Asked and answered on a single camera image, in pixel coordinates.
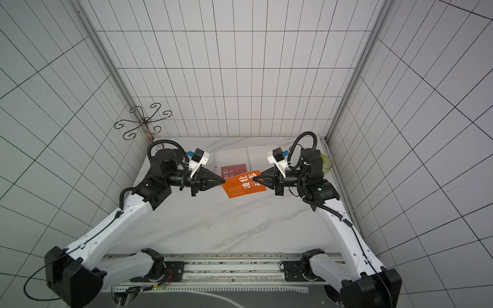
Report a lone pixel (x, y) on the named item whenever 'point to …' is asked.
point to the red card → (230, 171)
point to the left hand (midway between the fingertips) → (220, 184)
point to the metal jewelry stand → (151, 131)
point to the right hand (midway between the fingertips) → (255, 175)
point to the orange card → (242, 185)
